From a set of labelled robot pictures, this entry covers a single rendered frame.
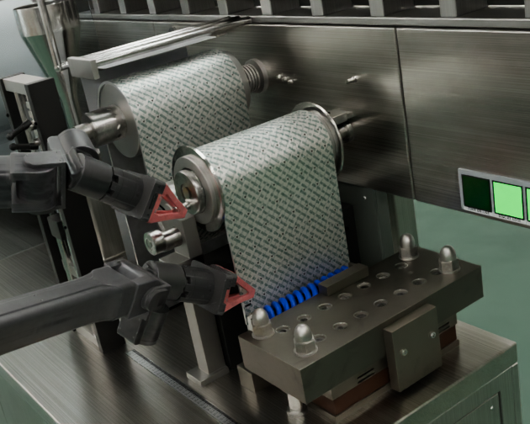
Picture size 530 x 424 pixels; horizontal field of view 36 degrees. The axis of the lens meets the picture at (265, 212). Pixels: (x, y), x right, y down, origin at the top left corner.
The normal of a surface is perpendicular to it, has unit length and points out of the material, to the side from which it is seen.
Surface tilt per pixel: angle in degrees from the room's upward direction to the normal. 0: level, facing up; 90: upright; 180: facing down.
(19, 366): 0
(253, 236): 90
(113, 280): 29
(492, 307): 0
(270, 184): 90
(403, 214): 90
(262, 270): 90
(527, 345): 0
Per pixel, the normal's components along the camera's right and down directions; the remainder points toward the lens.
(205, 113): 0.59, 0.22
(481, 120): -0.79, 0.35
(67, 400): -0.17, -0.92
